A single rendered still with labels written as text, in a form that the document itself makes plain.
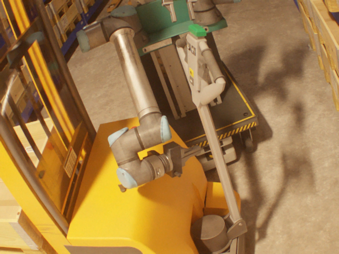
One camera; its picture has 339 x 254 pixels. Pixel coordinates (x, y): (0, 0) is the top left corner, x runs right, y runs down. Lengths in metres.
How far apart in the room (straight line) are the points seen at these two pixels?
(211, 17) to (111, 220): 1.40
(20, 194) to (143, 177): 0.55
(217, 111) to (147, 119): 1.44
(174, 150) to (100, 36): 0.61
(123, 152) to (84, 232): 0.39
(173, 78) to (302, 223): 1.35
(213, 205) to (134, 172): 0.79
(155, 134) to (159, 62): 1.29
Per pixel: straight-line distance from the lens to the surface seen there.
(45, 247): 2.00
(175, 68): 2.96
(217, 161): 1.86
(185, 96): 3.08
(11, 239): 2.01
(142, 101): 1.69
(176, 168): 1.76
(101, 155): 2.06
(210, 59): 1.50
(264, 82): 3.82
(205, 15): 2.59
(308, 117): 3.33
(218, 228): 2.12
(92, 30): 1.94
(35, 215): 1.80
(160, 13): 2.70
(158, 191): 1.87
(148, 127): 1.64
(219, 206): 2.33
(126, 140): 1.64
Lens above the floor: 2.05
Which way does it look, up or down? 34 degrees down
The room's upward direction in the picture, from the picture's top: 20 degrees counter-clockwise
